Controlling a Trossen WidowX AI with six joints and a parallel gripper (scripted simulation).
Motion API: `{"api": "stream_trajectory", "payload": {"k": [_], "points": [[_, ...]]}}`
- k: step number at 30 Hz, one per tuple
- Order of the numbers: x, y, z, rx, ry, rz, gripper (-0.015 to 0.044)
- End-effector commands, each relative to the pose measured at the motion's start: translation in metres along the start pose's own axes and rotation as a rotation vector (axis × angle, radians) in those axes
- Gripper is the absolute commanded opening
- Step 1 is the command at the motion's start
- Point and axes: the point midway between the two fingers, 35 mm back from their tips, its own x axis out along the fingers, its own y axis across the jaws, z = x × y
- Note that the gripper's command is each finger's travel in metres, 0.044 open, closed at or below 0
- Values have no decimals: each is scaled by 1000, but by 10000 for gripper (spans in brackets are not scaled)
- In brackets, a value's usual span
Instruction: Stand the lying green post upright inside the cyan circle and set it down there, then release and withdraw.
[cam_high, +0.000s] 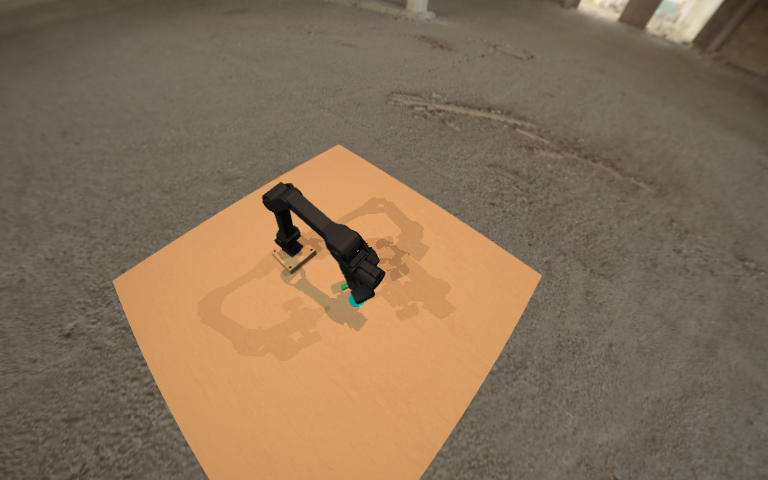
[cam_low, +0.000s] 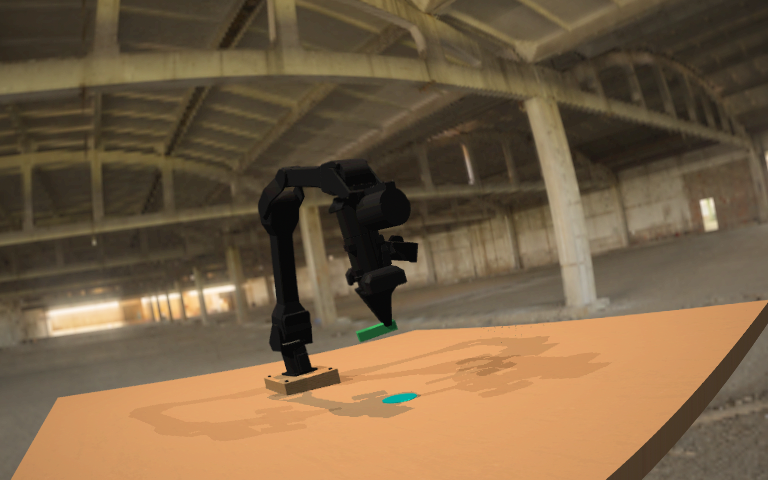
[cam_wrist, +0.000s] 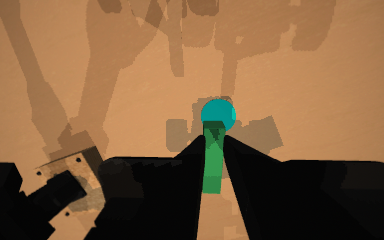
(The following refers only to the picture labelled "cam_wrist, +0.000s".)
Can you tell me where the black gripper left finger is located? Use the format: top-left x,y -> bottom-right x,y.
97,135 -> 206,240

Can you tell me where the cyan circle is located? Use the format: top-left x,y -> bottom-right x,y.
201,99 -> 236,131

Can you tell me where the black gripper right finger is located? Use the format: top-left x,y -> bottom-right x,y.
223,135 -> 384,240

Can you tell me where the green rectangular post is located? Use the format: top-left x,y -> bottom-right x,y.
202,121 -> 226,194

